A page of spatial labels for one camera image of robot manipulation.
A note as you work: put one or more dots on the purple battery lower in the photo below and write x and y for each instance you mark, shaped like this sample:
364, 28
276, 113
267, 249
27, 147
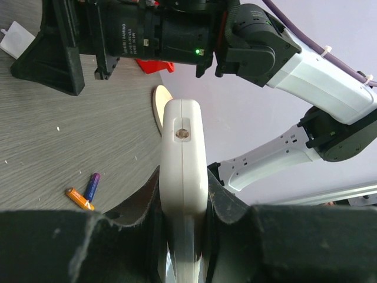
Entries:
92, 186

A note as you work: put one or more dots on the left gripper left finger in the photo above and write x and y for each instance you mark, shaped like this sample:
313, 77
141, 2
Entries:
134, 237

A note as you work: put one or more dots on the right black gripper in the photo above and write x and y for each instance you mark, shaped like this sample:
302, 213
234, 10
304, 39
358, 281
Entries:
176, 31

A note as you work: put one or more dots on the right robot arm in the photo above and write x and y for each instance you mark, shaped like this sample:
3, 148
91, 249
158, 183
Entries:
259, 45

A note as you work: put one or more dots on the orange battery lower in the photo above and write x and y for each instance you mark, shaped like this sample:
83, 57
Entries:
78, 199

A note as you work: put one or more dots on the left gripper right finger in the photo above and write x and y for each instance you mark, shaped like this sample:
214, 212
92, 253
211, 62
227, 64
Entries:
230, 250

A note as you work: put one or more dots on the pink white plate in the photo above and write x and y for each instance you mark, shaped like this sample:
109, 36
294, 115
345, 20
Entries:
161, 96

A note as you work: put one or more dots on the red plastic bin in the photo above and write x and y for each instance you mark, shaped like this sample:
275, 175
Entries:
151, 66

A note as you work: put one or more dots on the white battery cover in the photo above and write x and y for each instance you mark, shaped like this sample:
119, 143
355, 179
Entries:
16, 40

